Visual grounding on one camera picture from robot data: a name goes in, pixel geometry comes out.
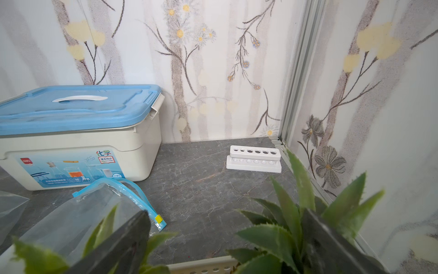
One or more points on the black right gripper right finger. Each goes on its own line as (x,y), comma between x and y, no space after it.
(328,252)

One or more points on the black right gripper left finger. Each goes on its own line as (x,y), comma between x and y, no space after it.
(124,250)

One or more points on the yellow toy pineapple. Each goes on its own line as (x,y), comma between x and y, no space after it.
(276,234)
(35,259)

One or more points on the blue-zip clear plastic bag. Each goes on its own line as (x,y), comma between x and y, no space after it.
(67,229)

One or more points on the white-zip bag with pineapple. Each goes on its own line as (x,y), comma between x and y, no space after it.
(12,208)

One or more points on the white perforated plastic tray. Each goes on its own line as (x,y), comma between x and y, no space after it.
(219,265)

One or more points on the white test tube rack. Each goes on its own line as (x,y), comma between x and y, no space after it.
(260,159)

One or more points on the blue-lidded white storage box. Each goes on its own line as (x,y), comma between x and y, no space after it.
(70,136)

